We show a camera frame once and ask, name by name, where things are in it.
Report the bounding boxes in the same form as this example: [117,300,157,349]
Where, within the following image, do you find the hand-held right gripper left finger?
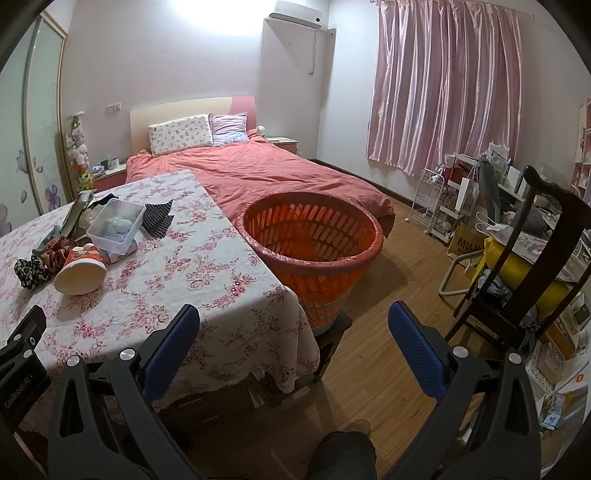
[46,304,218,480]

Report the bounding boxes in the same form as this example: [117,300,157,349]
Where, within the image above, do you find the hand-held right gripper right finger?
[387,301,542,480]

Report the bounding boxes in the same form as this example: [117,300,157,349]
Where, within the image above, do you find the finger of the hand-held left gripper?
[0,305,48,370]

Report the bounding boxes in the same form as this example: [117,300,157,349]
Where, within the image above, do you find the black floral cloth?
[14,257,52,291]

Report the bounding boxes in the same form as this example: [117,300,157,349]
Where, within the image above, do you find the orange plastic laundry basket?
[235,191,385,337]

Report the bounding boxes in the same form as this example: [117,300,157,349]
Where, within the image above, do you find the clear plastic container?
[86,199,147,256]

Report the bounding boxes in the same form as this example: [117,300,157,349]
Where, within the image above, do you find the floral tablecloth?
[0,169,321,462]

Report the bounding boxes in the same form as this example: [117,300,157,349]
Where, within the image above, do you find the paper cup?
[54,244,108,295]

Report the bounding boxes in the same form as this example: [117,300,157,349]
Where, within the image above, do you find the dark wooden stool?
[270,311,354,407]

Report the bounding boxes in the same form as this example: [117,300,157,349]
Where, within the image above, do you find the reddish brown scrunchie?
[31,237,79,273]

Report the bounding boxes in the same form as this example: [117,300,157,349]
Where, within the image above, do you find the brown paper bag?
[445,222,485,268]

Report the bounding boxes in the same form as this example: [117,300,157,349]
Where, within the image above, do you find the person's leg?
[310,431,377,480]

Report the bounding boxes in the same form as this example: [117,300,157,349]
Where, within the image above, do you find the silver foil wrapper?
[60,189,95,241]

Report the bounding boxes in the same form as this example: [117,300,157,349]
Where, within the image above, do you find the yellow bag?
[482,237,571,319]

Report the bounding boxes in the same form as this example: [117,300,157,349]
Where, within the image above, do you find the white shelf cart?
[436,154,485,241]

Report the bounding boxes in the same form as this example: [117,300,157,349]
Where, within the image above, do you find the stack of cardboard boxes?
[529,295,591,439]

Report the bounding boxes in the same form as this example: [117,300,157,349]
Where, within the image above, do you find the white paper bag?
[455,178,481,213]

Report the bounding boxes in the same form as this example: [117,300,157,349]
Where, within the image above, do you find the pink bedside table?
[90,164,127,192]
[265,137,298,155]

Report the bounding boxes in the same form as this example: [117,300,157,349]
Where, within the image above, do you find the dark wooden chair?
[443,165,589,365]

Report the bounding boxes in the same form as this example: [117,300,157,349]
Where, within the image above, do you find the grey jacket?
[478,157,513,227]

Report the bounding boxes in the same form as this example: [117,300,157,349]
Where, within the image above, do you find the hanging plush toys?
[65,115,89,169]

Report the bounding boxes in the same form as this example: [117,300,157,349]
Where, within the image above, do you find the bed with pink duvet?
[126,130,396,232]

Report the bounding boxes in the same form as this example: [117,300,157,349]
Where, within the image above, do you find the white floral pillow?
[148,114,214,157]

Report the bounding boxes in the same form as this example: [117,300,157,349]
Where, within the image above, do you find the wardrobe with flower print doors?
[0,11,77,236]

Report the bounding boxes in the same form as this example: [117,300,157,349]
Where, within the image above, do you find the purple ruffled pillow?
[209,112,250,147]

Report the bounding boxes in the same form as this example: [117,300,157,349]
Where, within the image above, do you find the bed headboard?
[130,96,257,155]

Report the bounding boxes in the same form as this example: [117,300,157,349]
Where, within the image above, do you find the pink curtain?
[366,0,536,177]

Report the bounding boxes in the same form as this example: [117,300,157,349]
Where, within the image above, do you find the white air conditioner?
[269,0,322,29]

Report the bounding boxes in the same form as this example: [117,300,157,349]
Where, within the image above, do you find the white tube frame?
[438,256,476,298]

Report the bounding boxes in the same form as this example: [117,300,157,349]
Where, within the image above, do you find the white wire rack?
[409,168,446,241]

